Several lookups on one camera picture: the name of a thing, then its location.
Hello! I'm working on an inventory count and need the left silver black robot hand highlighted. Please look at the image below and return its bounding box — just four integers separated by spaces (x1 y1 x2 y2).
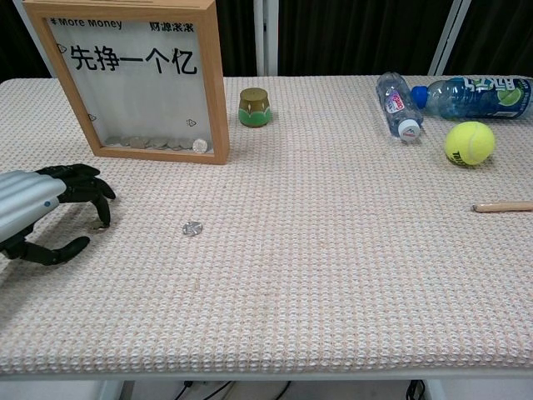
0 163 117 268

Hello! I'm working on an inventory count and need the black pleated curtain panel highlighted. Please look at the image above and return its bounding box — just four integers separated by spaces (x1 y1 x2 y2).
445 0 533 78
0 0 56 81
276 0 453 77
216 0 257 78

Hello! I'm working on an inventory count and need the green gold small jar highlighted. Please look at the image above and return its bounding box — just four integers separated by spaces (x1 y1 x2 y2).
238 87 272 128

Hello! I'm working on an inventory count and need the beige woven tablecloth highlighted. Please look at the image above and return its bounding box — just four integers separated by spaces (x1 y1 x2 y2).
0 74 533 375

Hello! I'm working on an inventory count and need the clear small water bottle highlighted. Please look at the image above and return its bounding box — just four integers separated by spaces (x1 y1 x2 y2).
376 71 426 146

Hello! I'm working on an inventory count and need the yellow tennis ball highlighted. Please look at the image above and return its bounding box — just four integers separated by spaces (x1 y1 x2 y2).
444 121 496 168

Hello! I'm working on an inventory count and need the blue label drink bottle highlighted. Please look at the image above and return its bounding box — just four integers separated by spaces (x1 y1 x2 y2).
411 75 533 122

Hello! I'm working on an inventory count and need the short wooden stick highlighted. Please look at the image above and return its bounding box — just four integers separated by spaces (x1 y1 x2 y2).
471 200 533 214

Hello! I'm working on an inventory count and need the wooden frame coin box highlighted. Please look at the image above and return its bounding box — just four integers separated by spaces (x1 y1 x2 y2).
22 0 231 167

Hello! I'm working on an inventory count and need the white metal frame post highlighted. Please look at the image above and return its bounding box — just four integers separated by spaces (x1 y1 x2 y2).
428 0 466 77
253 0 280 78

